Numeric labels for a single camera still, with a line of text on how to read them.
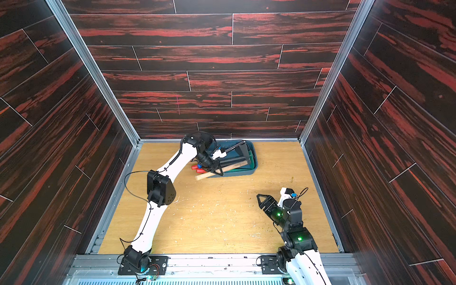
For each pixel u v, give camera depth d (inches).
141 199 24.8
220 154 34.8
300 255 20.3
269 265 28.8
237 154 43.8
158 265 28.3
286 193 27.9
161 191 24.5
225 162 37.8
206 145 30.8
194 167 37.5
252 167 40.3
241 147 40.6
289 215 22.0
